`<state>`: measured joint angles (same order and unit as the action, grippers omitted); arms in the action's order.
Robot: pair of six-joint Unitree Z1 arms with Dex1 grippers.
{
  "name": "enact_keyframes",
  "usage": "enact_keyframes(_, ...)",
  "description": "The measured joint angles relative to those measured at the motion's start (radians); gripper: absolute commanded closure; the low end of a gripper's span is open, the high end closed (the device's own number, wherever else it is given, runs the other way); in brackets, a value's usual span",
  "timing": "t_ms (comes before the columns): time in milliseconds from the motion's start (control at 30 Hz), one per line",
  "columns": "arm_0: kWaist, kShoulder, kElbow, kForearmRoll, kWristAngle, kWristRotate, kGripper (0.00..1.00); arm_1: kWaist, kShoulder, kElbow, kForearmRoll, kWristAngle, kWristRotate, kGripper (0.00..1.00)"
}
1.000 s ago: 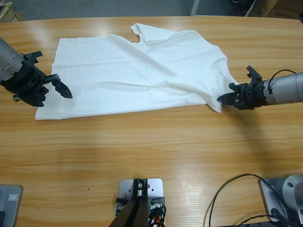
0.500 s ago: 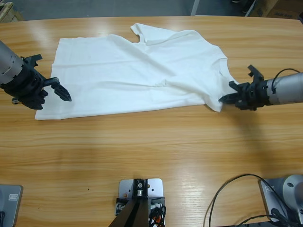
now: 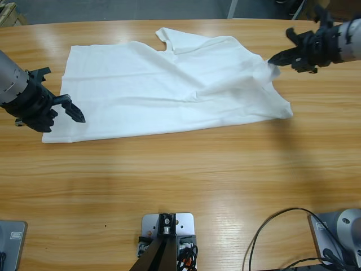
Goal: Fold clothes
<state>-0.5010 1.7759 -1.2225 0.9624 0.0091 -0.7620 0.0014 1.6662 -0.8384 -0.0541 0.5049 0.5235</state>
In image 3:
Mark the white upright pole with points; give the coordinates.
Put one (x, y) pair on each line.
(232, 8)

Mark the white slanted leg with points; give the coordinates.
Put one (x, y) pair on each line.
(299, 9)

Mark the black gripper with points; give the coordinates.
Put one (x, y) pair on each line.
(28, 107)
(318, 48)

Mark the white t-shirt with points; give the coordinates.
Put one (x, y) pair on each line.
(141, 84)

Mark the dark printed box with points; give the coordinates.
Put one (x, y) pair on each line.
(342, 9)

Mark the dark camera post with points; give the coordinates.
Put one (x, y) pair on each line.
(158, 257)

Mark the brown cardboard box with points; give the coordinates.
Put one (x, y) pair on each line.
(308, 8)

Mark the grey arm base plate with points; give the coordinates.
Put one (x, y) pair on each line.
(12, 254)
(320, 245)

